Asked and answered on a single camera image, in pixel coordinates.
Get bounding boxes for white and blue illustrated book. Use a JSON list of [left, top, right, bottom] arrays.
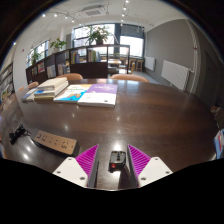
[[52, 83, 93, 105]]

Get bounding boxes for medium potted green plant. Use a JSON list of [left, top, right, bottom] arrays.
[[49, 37, 68, 53]]

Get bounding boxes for small white wall radiator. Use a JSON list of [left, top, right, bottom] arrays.
[[143, 55, 157, 72]]

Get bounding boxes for tall wall bookshelf unit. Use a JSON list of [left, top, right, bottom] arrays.
[[0, 62, 15, 101]]

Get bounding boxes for thin blue book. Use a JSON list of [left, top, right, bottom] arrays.
[[21, 87, 39, 103]]

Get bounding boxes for blue and red box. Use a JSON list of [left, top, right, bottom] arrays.
[[213, 128, 224, 160]]

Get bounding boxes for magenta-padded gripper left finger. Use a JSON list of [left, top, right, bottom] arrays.
[[52, 143, 100, 189]]

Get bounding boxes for ceiling lights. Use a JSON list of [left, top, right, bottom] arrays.
[[13, 0, 131, 46]]

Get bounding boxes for dark low shelf unit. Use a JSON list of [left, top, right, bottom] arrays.
[[25, 43, 132, 85]]

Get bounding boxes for stack of cream books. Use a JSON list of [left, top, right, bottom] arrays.
[[32, 76, 70, 101]]

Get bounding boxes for small black charger block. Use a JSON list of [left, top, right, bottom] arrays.
[[108, 150, 127, 172]]

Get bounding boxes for black and tan power strip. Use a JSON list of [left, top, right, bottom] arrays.
[[32, 129, 79, 156]]

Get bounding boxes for large white wall radiator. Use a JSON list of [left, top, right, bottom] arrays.
[[160, 59, 191, 91]]

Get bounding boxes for purple and white book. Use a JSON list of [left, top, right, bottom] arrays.
[[76, 82, 119, 109]]

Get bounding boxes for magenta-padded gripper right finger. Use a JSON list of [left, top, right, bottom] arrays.
[[127, 143, 174, 188]]

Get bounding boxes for brown bag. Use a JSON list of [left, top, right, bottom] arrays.
[[210, 105, 224, 130]]

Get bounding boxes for large potted green plant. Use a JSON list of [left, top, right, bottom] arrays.
[[86, 25, 113, 46]]

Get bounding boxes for small potted green plant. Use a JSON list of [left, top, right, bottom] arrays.
[[31, 49, 43, 65]]

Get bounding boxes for ceiling air conditioner unit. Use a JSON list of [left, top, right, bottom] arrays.
[[81, 4, 107, 17]]

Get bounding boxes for brown leather chair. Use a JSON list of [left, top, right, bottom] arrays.
[[55, 72, 84, 81], [27, 80, 40, 90], [110, 73, 151, 84]]

